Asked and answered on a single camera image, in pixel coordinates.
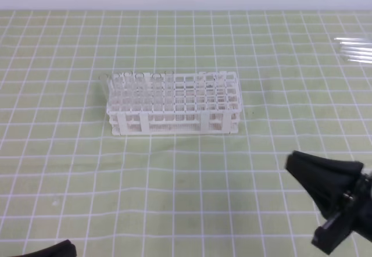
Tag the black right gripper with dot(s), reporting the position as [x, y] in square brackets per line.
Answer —
[326, 180]

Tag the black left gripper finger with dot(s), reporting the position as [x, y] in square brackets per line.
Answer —
[63, 249]

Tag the clear glass test tube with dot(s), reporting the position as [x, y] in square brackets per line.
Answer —
[168, 91]

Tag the green checkered tablecloth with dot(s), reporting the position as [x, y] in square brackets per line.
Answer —
[65, 176]

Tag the white plastic test tube rack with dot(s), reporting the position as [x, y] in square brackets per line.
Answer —
[204, 103]

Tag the glass tube leaning on rack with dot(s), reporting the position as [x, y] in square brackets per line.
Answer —
[104, 81]

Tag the glass test tube in rack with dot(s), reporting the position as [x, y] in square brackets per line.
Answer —
[117, 83]
[139, 81]
[128, 85]
[157, 91]

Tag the pile of spare glass tubes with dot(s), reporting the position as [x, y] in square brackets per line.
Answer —
[355, 49]

